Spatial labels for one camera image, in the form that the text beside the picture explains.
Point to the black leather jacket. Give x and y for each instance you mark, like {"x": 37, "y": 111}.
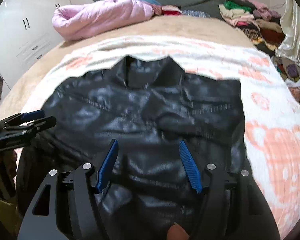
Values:
{"x": 148, "y": 107}

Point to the right hand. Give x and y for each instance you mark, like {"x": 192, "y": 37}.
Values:
{"x": 176, "y": 232}

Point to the cream satin curtain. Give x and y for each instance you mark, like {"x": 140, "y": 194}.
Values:
{"x": 290, "y": 25}

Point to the white wardrobe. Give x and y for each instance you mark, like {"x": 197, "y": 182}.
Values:
{"x": 26, "y": 35}

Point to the pile of folded clothes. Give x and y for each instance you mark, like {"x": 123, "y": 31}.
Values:
{"x": 258, "y": 23}

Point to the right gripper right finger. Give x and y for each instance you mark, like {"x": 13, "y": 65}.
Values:
{"x": 232, "y": 205}

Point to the red pillow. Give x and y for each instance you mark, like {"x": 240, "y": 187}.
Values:
{"x": 170, "y": 10}

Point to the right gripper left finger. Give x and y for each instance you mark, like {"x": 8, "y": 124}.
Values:
{"x": 64, "y": 206}

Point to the pink rolled quilt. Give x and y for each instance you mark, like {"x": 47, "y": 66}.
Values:
{"x": 77, "y": 22}

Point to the left hand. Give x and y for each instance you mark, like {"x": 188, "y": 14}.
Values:
{"x": 8, "y": 171}

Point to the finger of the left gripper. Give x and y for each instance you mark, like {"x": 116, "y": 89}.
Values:
{"x": 37, "y": 125}
{"x": 20, "y": 118}

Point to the bag of clothes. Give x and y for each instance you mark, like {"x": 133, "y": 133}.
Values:
{"x": 289, "y": 71}

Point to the white orange patterned blanket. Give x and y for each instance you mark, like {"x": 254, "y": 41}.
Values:
{"x": 272, "y": 114}

